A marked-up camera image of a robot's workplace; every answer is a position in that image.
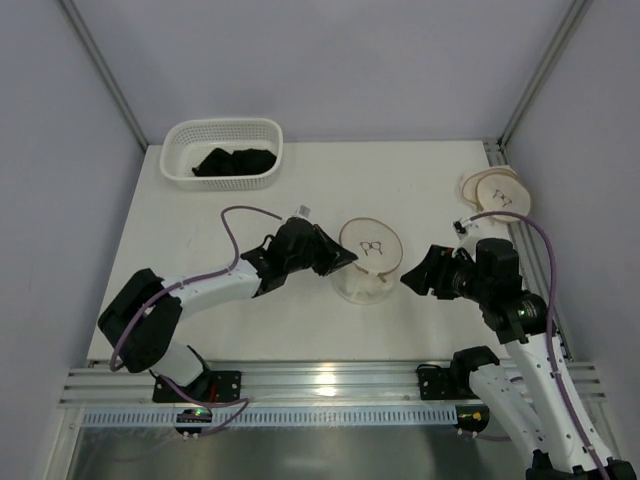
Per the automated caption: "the white mesh laundry bag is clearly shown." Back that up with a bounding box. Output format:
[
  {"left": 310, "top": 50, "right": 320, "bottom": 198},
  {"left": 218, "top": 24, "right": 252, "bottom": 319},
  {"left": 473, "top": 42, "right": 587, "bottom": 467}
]
[{"left": 330, "top": 217, "right": 404, "bottom": 305}]

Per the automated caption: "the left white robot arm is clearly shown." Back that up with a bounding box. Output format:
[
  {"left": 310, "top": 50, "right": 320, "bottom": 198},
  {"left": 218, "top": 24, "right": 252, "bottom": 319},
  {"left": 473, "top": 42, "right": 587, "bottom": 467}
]
[{"left": 97, "top": 217, "right": 358, "bottom": 402}]

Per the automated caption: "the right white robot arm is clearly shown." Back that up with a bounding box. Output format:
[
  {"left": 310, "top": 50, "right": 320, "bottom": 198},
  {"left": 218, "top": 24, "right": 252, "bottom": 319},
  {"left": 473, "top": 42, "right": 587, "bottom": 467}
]
[{"left": 400, "top": 238, "right": 636, "bottom": 479}]

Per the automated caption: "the black bra in basket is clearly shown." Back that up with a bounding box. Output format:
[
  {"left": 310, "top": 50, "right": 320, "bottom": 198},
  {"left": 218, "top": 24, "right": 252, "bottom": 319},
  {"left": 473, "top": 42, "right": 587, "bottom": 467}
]
[{"left": 191, "top": 148, "right": 277, "bottom": 177}]

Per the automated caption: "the white plastic basket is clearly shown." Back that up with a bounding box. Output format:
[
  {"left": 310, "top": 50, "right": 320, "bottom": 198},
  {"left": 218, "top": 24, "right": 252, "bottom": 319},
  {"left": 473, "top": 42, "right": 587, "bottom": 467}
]
[{"left": 159, "top": 118, "right": 284, "bottom": 191}]

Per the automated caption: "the right controller board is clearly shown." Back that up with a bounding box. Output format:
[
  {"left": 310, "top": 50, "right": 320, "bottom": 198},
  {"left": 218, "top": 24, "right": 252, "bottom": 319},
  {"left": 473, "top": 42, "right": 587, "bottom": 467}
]
[{"left": 454, "top": 407, "right": 490, "bottom": 435}]

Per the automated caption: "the controller board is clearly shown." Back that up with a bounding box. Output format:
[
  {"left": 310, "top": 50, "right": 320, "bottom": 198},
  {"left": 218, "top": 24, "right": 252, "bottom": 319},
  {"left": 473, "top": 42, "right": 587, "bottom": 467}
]
[
  {"left": 175, "top": 407, "right": 212, "bottom": 436},
  {"left": 454, "top": 407, "right": 490, "bottom": 435}
]

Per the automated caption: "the left controller board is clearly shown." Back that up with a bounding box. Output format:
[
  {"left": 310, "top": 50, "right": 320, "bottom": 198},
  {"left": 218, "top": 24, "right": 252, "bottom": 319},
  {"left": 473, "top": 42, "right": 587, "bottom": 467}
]
[{"left": 175, "top": 407, "right": 212, "bottom": 436}]

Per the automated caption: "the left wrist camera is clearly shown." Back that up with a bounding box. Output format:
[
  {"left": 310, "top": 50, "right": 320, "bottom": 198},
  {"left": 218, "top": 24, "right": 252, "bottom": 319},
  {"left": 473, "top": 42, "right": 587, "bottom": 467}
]
[{"left": 294, "top": 205, "right": 311, "bottom": 220}]

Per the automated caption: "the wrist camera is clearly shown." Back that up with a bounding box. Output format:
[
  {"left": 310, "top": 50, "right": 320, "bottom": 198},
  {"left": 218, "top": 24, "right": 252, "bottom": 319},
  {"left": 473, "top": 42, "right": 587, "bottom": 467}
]
[
  {"left": 294, "top": 205, "right": 311, "bottom": 220},
  {"left": 453, "top": 218, "right": 491, "bottom": 254}
]

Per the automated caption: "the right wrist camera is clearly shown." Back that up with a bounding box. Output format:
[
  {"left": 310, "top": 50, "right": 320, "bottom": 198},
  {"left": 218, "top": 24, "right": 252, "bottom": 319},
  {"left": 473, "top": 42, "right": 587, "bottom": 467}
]
[{"left": 453, "top": 218, "right": 491, "bottom": 254}]

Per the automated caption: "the right aluminium side rail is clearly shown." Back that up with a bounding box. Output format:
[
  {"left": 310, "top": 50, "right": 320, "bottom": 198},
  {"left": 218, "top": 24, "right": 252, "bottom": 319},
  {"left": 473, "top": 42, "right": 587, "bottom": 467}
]
[{"left": 482, "top": 139, "right": 576, "bottom": 361}]

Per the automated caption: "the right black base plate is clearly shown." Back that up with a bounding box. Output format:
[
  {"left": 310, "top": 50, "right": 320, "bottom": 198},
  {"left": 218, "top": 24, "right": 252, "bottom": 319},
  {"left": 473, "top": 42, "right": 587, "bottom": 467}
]
[{"left": 415, "top": 363, "right": 477, "bottom": 401}]

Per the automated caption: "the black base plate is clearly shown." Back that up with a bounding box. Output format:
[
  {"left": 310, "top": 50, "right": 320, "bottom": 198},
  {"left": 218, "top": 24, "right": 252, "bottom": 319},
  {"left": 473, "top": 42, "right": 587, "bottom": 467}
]
[
  {"left": 152, "top": 370, "right": 242, "bottom": 405},
  {"left": 415, "top": 363, "right": 477, "bottom": 401}
]

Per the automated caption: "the aluminium front rail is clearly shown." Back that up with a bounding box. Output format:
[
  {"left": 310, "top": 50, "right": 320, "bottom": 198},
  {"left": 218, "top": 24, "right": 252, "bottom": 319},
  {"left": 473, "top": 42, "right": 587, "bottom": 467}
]
[{"left": 58, "top": 360, "right": 609, "bottom": 409}]

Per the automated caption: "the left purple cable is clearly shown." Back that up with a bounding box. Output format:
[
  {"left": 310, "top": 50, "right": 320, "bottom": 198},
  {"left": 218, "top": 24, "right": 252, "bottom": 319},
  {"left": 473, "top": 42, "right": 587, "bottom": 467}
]
[{"left": 108, "top": 206, "right": 284, "bottom": 446}]

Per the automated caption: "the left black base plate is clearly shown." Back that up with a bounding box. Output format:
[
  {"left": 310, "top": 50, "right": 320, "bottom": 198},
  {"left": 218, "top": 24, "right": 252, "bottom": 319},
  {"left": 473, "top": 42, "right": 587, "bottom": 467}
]
[{"left": 152, "top": 370, "right": 242, "bottom": 405}]

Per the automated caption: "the slotted grey cable duct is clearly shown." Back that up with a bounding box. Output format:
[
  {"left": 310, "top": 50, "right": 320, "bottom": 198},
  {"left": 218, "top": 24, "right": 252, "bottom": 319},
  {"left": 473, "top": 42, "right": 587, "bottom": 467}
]
[{"left": 81, "top": 404, "right": 456, "bottom": 428}]

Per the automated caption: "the right aluminium frame post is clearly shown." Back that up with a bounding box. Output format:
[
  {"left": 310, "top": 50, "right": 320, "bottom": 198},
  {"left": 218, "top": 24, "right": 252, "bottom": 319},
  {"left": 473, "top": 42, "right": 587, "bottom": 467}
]
[{"left": 497, "top": 0, "right": 594, "bottom": 149}]

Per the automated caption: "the aluminium frame post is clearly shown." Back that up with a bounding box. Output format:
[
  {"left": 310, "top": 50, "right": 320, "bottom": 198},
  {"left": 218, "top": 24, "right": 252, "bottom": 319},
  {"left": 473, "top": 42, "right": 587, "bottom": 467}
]
[
  {"left": 497, "top": 0, "right": 594, "bottom": 149},
  {"left": 55, "top": 0, "right": 150, "bottom": 152}
]

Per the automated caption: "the left aluminium frame post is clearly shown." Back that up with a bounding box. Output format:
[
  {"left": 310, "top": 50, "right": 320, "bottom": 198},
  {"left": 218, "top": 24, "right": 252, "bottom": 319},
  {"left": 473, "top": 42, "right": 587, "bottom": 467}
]
[{"left": 55, "top": 0, "right": 150, "bottom": 152}]

